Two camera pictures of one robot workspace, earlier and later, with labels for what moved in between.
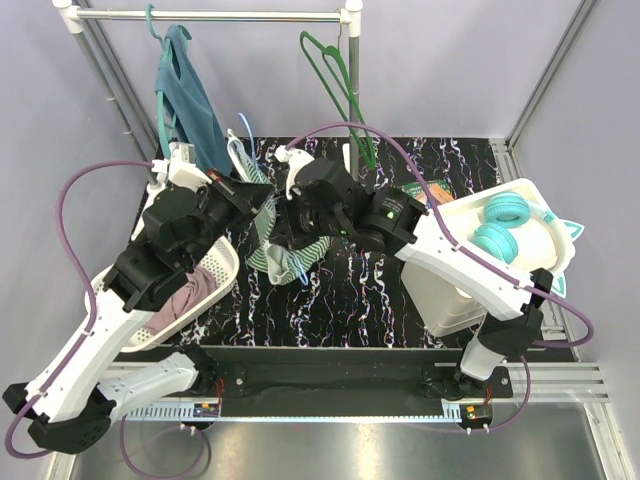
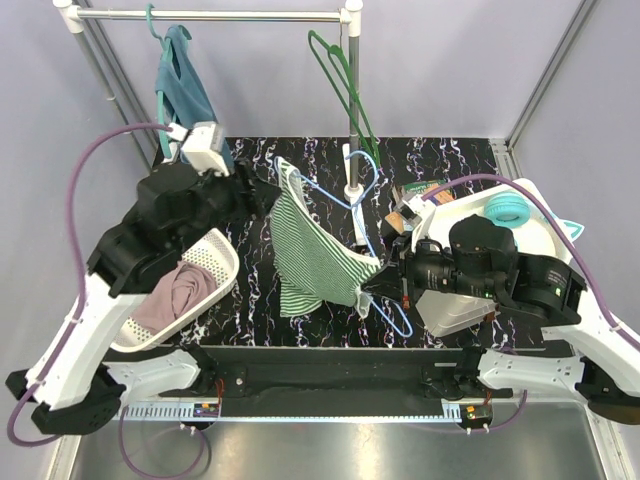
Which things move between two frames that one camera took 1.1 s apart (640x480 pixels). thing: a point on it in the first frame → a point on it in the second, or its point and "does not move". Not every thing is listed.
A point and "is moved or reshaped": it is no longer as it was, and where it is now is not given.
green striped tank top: (281, 261) → (316, 267)
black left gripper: (244, 197) does not move
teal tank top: (191, 100) does not move
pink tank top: (200, 281) does not move
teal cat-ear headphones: (497, 239) does not move
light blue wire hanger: (261, 178) → (389, 321)
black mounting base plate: (346, 373) does not move
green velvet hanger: (333, 56) is moved or reshaped
